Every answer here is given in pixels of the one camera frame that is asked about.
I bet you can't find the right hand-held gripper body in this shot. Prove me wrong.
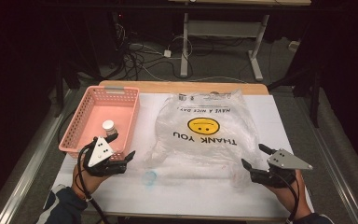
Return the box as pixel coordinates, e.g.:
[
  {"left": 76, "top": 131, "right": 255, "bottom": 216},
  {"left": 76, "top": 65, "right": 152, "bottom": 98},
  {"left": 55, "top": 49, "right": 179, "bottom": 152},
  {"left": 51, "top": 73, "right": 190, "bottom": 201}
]
[{"left": 249, "top": 148, "right": 314, "bottom": 189}]

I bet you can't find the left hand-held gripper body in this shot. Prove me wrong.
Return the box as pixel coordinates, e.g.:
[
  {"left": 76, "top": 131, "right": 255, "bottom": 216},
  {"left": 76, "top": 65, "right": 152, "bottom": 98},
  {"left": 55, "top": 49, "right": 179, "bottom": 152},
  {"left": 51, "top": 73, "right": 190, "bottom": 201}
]
[{"left": 82, "top": 135, "right": 129, "bottom": 178}]

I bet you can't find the small white-capped jar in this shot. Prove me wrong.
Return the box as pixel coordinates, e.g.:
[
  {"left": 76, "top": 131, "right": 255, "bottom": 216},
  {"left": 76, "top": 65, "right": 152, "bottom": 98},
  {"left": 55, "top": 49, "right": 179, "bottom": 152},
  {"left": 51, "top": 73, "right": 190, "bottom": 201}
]
[{"left": 102, "top": 119, "right": 118, "bottom": 137}]

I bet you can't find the pink plastic basket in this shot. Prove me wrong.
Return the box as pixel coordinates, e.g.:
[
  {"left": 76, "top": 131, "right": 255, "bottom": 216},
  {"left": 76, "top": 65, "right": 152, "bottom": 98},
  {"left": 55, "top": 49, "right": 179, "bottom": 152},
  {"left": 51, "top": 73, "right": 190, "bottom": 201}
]
[{"left": 58, "top": 85, "right": 141, "bottom": 161}]

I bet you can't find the clear smiley plastic bag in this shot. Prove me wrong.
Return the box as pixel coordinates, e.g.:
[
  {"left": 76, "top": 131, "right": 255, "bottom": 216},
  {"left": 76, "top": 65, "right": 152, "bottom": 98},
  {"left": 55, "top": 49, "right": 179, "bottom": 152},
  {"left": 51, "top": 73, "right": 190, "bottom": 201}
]
[{"left": 143, "top": 89, "right": 262, "bottom": 189}]

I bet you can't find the person's right hand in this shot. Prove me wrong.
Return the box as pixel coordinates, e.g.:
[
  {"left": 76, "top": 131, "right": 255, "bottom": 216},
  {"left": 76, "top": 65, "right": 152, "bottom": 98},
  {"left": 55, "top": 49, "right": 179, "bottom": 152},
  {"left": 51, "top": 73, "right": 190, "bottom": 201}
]
[{"left": 266, "top": 169, "right": 313, "bottom": 219}]

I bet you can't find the person's left hand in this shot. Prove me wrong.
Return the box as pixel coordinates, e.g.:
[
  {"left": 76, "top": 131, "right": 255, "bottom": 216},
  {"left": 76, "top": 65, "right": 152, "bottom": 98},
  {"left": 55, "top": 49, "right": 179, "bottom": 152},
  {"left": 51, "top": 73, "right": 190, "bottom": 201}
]
[{"left": 72, "top": 162, "right": 113, "bottom": 198}]

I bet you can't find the small clear bluish cup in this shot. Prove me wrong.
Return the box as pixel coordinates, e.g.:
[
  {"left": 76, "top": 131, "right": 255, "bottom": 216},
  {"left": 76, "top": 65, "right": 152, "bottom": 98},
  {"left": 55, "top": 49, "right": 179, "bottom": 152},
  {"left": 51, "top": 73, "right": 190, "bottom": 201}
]
[{"left": 141, "top": 169, "right": 158, "bottom": 187}]

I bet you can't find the black metal stand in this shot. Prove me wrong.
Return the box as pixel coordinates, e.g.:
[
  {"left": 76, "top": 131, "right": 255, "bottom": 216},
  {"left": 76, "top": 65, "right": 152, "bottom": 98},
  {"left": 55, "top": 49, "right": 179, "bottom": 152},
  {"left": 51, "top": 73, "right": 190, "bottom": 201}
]
[{"left": 267, "top": 62, "right": 324, "bottom": 129}]

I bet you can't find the white paper mat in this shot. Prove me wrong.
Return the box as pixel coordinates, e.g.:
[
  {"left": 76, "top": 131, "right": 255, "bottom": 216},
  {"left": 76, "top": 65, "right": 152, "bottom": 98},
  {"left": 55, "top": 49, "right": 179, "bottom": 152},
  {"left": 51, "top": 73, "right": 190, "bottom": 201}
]
[{"left": 50, "top": 92, "right": 315, "bottom": 220}]

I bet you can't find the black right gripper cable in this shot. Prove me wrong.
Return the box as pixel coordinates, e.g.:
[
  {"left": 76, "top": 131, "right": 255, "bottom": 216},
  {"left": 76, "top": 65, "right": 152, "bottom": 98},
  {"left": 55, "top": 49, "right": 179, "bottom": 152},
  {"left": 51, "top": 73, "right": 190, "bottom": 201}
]
[{"left": 271, "top": 171, "right": 301, "bottom": 224}]

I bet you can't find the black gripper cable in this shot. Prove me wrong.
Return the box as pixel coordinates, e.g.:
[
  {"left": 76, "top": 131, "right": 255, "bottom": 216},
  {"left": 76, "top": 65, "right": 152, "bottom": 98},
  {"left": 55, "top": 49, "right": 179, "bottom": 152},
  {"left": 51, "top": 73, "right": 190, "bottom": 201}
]
[
  {"left": 271, "top": 171, "right": 301, "bottom": 224},
  {"left": 76, "top": 141, "right": 112, "bottom": 224}
]

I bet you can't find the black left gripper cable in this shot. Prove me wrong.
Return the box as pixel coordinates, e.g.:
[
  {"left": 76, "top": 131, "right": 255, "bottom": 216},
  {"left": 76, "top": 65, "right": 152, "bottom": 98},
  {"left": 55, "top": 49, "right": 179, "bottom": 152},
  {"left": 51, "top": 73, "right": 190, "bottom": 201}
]
[{"left": 76, "top": 141, "right": 112, "bottom": 224}]

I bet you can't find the silver metal rail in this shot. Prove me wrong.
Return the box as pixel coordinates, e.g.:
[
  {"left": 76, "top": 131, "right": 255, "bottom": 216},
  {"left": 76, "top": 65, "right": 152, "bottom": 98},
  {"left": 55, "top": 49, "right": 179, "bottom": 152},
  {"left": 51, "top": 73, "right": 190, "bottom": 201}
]
[
  {"left": 0, "top": 90, "right": 76, "bottom": 224},
  {"left": 295, "top": 96, "right": 358, "bottom": 224}
]

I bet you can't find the tangle of floor cables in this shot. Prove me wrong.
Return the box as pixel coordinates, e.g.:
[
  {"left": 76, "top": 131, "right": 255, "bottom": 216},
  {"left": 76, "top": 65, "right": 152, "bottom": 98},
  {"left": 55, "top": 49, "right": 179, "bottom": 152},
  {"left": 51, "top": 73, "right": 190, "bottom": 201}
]
[{"left": 113, "top": 22, "right": 195, "bottom": 82}]

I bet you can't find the white metal desk frame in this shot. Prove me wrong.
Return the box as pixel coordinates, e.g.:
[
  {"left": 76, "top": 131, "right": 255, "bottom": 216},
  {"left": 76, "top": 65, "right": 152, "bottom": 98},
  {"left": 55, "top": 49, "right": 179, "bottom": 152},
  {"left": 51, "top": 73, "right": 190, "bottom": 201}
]
[{"left": 180, "top": 12, "right": 270, "bottom": 82}]

